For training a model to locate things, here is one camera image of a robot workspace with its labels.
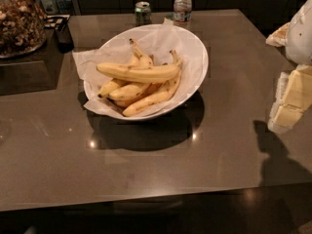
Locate glass jar of nuts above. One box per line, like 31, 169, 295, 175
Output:
0, 0, 46, 59

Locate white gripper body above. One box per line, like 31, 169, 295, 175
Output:
286, 0, 312, 65

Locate dark tray stand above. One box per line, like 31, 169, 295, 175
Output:
0, 15, 74, 96

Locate white bowl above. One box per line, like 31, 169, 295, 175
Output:
83, 23, 210, 121

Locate green soda can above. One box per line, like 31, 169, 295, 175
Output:
135, 1, 152, 26

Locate front long yellow banana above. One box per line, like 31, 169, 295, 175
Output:
123, 72, 181, 117

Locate clear plastic water bottle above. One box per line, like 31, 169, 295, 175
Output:
174, 0, 192, 23

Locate upright yellow banana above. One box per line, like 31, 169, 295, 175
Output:
130, 38, 153, 67

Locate left small yellow banana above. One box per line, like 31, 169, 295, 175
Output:
97, 79, 127, 98

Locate white paper liner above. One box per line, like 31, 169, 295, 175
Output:
71, 23, 207, 117

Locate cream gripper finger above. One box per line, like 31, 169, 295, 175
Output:
265, 22, 290, 47
268, 64, 312, 134

